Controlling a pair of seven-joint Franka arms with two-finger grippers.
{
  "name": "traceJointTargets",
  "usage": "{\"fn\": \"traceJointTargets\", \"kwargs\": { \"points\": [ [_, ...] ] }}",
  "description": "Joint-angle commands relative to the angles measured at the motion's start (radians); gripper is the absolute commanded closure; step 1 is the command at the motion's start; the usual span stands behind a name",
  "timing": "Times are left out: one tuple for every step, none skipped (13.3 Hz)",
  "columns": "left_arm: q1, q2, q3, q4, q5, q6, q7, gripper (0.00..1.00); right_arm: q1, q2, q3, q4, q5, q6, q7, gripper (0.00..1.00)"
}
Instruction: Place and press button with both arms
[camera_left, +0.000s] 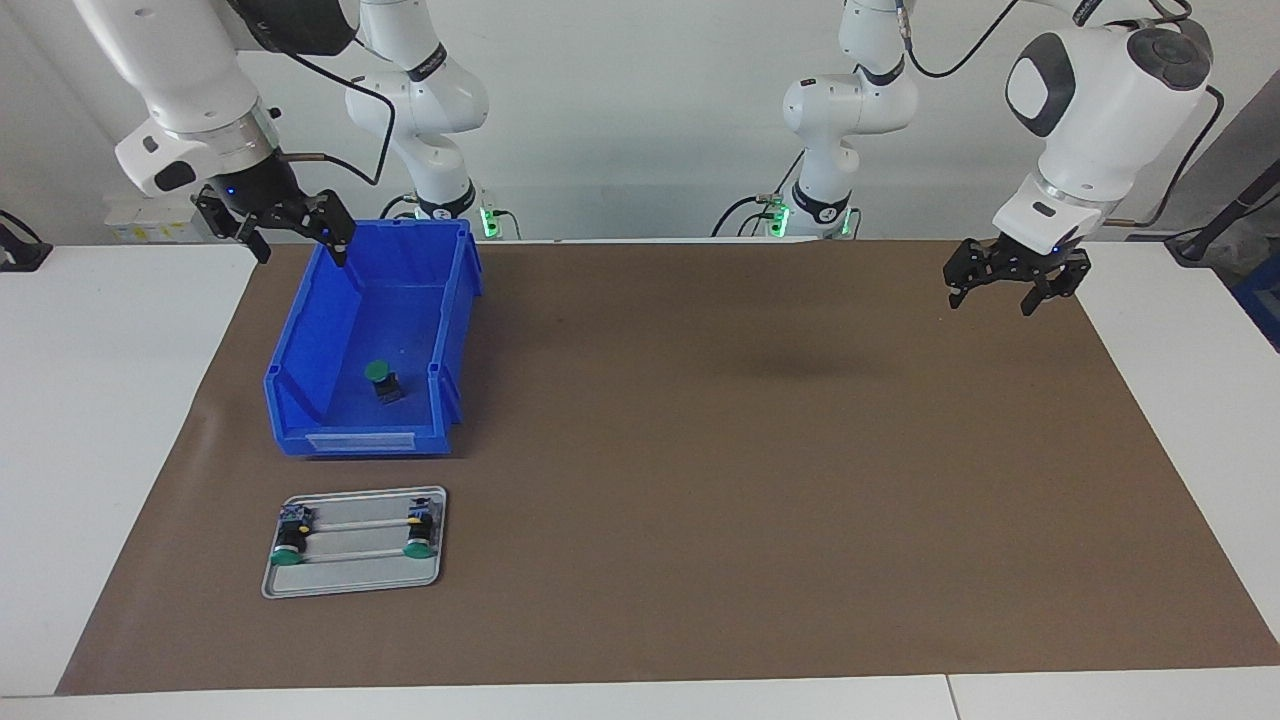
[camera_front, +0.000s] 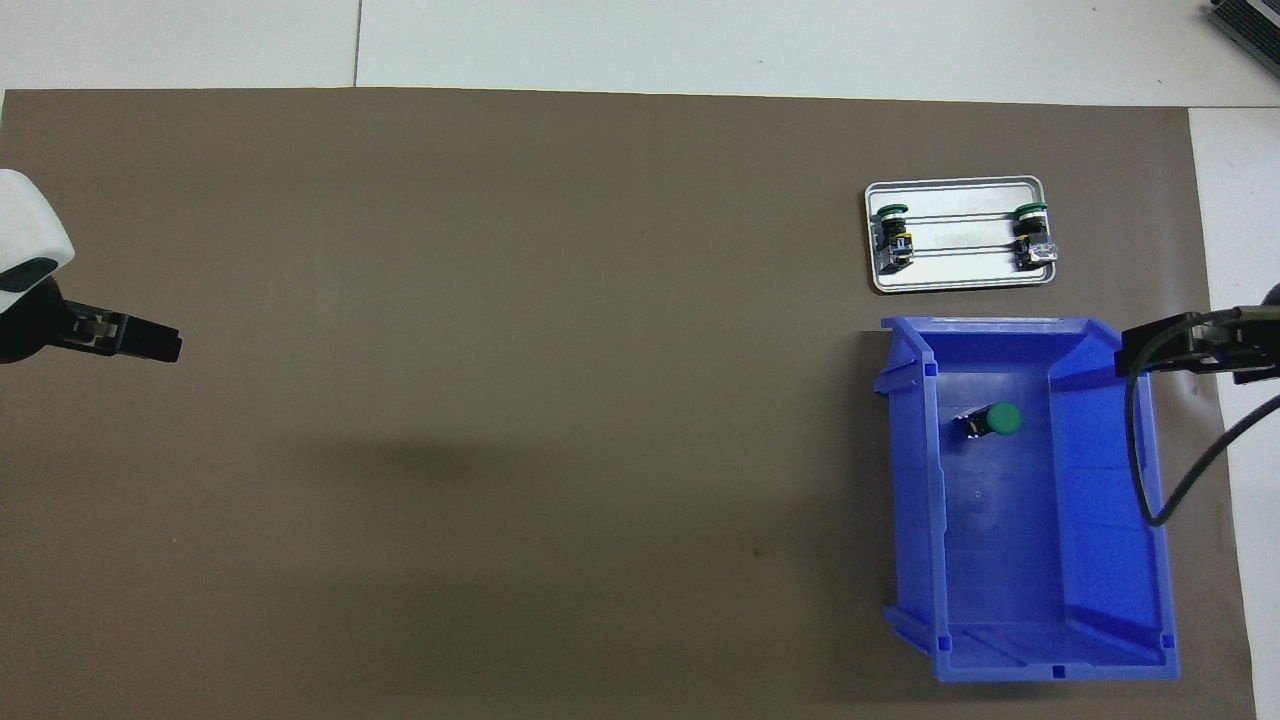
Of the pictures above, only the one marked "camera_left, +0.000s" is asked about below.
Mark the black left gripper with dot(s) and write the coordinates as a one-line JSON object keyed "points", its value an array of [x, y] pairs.
{"points": [[1028, 264]]}

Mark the grey metal tray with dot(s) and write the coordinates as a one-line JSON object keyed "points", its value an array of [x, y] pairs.
{"points": [[390, 578]]}

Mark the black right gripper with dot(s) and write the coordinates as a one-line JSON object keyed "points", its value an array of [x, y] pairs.
{"points": [[255, 192]]}

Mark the brown table mat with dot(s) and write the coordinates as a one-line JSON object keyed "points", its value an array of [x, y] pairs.
{"points": [[700, 500]]}

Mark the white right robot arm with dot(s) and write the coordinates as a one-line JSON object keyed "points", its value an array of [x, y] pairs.
{"points": [[190, 70]]}

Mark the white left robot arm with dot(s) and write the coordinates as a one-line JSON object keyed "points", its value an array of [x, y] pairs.
{"points": [[1110, 100]]}

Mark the green push button switch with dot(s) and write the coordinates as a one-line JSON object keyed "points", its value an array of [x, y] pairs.
{"points": [[290, 540], [420, 532], [380, 373]]}

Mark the white power box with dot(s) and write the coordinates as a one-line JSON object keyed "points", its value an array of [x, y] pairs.
{"points": [[135, 225]]}

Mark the blue crate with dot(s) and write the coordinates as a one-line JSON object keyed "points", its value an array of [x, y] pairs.
{"points": [[1265, 300]]}

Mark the blue plastic storage bin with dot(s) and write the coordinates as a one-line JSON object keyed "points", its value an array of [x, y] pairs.
{"points": [[340, 340]]}

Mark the black table clamp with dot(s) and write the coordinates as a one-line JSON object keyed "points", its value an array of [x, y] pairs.
{"points": [[25, 255]]}

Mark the black stand pole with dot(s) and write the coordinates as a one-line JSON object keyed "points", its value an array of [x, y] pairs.
{"points": [[1200, 245]]}

